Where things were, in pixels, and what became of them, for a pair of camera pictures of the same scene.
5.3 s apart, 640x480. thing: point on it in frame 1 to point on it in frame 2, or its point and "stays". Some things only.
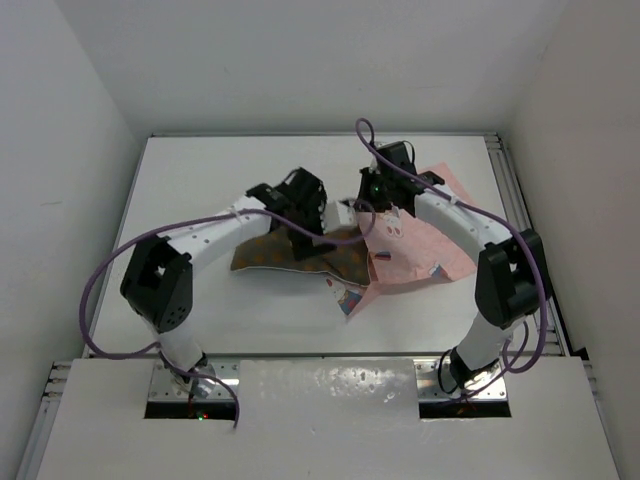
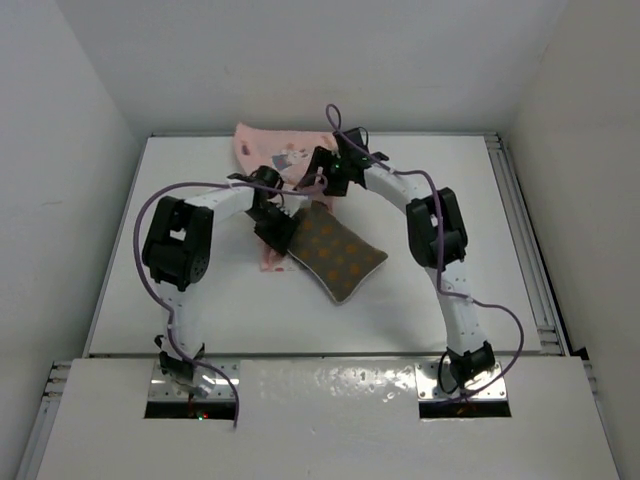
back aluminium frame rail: (323, 137) stays
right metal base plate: (491, 387) stays
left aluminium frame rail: (45, 419) stays
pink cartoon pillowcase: (405, 249) to (291, 152)
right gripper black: (373, 187) to (320, 167)
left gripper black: (300, 244) to (277, 237)
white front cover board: (321, 420) stays
